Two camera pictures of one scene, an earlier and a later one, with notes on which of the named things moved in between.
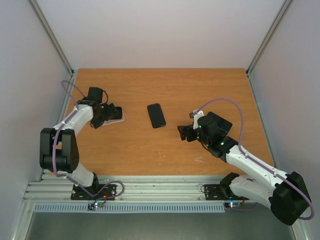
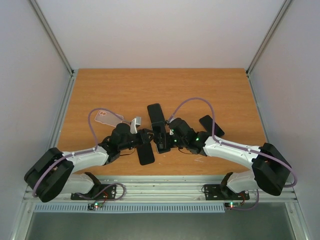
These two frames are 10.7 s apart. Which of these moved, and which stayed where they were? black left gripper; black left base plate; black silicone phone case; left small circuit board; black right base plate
Moved: black left gripper
Stayed: black left base plate; left small circuit board; black right base plate; black silicone phone case
